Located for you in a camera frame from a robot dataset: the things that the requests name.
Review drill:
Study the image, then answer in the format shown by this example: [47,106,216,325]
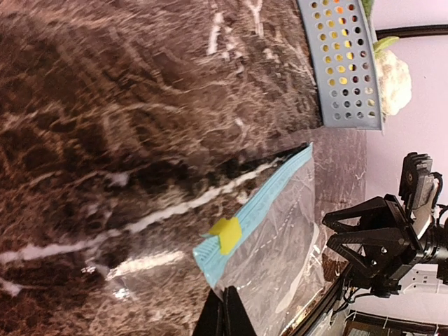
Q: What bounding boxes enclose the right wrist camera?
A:
[398,152,435,213]

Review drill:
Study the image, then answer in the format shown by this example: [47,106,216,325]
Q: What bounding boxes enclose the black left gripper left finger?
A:
[192,290,224,336]

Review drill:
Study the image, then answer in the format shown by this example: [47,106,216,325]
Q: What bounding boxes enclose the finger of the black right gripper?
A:
[327,227,405,272]
[322,197,386,233]

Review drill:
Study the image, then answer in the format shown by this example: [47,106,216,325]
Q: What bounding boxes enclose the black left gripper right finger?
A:
[223,286,256,336]

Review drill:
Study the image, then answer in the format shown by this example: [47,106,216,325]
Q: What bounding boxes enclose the light blue perforated basket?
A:
[297,0,383,131]

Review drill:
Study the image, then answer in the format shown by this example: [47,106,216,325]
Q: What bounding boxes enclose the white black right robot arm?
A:
[322,194,447,298]

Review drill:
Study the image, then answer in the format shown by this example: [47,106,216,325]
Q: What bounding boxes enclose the white toy cauliflower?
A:
[373,36,412,118]

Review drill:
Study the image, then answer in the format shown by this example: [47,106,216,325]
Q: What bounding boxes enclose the clear zip top bag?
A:
[106,142,328,336]

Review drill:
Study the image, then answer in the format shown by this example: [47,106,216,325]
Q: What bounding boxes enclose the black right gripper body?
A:
[366,195,422,298]

